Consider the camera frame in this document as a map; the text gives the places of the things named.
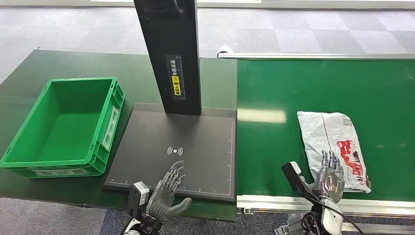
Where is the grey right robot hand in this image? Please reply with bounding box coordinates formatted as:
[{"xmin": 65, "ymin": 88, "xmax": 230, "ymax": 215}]
[{"xmin": 312, "ymin": 150, "xmax": 346, "ymax": 204}]

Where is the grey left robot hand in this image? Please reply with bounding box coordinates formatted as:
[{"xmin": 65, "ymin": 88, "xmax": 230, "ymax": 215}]
[{"xmin": 147, "ymin": 160, "xmax": 192, "ymax": 223}]

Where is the white plastic package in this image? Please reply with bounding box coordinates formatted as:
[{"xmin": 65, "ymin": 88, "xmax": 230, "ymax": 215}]
[{"xmin": 297, "ymin": 111, "xmax": 372, "ymax": 194}]

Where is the black weighing device with column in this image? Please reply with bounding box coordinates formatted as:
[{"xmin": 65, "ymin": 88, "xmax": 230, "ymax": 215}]
[{"xmin": 103, "ymin": 0, "xmax": 238, "ymax": 204}]

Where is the green plastic crate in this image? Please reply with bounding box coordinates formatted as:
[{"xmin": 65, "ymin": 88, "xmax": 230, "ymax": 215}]
[{"xmin": 0, "ymin": 76, "xmax": 125, "ymax": 179}]

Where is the black and yellow label sticker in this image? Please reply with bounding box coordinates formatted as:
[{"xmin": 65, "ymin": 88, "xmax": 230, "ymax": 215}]
[{"xmin": 164, "ymin": 54, "xmax": 187, "ymax": 101}]

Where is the white conveyor end cap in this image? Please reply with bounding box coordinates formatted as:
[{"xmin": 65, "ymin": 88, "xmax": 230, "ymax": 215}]
[{"xmin": 217, "ymin": 46, "xmax": 235, "ymax": 59}]

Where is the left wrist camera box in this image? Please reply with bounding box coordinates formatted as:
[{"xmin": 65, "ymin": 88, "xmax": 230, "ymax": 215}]
[{"xmin": 126, "ymin": 182, "xmax": 150, "ymax": 218}]

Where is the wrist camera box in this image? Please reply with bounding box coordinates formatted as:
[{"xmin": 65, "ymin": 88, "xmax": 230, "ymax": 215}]
[
  {"xmin": 126, "ymin": 182, "xmax": 150, "ymax": 218},
  {"xmin": 281, "ymin": 161, "xmax": 307, "ymax": 192}
]

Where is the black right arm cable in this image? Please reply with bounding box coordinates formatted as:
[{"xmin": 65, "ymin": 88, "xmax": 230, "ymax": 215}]
[{"xmin": 300, "ymin": 194, "xmax": 356, "ymax": 235}]

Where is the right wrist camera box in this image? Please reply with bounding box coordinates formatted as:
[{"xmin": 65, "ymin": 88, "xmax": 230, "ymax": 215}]
[{"xmin": 281, "ymin": 161, "xmax": 307, "ymax": 192}]

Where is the grey metal conveyor bracket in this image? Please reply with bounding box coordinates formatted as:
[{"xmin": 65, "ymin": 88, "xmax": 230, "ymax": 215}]
[{"xmin": 274, "ymin": 214, "xmax": 306, "ymax": 235}]

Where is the green conveyor belt, aluminium frame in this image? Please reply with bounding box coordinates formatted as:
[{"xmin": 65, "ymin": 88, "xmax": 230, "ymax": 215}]
[{"xmin": 217, "ymin": 51, "xmax": 415, "ymax": 224}]

